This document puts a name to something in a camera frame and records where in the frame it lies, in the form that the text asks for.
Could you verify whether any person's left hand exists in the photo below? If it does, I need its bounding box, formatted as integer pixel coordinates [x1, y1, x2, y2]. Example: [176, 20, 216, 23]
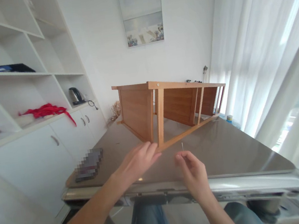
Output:
[107, 140, 166, 191]

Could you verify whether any person's right hand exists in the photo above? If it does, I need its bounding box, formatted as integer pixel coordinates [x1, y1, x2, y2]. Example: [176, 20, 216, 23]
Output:
[173, 148, 210, 197]

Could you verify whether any wooden shelf rack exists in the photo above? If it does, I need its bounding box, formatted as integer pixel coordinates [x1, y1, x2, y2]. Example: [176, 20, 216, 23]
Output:
[111, 70, 234, 159]

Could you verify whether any dark flat box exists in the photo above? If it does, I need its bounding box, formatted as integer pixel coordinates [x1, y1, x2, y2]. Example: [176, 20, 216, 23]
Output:
[71, 147, 108, 184]

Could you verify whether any dried plant bundle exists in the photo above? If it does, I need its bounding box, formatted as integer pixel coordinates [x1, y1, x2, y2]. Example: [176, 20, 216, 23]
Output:
[108, 100, 123, 121]

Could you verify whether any steel electric kettle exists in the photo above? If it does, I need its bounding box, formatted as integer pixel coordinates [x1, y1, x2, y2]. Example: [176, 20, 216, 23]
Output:
[68, 85, 87, 107]

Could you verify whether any red cloth ribbon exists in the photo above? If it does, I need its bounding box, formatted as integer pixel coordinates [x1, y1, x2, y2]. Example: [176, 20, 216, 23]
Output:
[17, 99, 78, 135]

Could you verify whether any white shelf cabinet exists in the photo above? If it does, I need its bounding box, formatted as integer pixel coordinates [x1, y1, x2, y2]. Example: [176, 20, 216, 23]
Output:
[0, 0, 120, 224]

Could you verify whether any white sheer curtain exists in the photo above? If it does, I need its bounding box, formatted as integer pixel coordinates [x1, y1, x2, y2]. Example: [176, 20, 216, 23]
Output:
[200, 0, 299, 190]

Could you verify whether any dark blue folder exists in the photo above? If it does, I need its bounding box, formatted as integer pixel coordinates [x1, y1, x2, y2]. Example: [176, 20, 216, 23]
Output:
[0, 60, 37, 78]

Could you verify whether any black kettle cable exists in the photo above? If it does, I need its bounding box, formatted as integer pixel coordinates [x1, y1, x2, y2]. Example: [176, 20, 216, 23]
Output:
[85, 98, 100, 113]

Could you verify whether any framed wall picture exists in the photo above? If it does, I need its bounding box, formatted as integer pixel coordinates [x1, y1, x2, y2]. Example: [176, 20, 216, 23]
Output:
[118, 0, 169, 49]

